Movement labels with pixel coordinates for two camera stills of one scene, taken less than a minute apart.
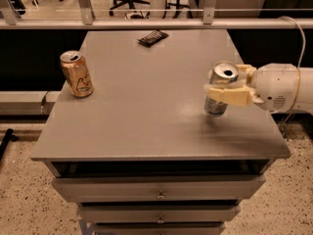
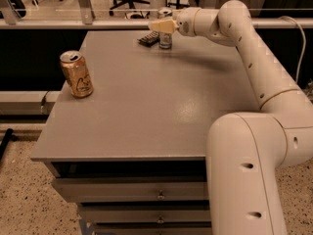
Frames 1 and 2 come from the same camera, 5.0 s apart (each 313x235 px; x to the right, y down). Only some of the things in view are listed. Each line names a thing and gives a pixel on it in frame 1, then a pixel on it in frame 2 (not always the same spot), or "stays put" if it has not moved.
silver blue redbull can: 222,72 to 165,40
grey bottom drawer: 158,227 stays put
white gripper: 275,86 to 185,23
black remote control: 153,38 stays put
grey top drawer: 158,189 stays put
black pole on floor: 9,135 stays put
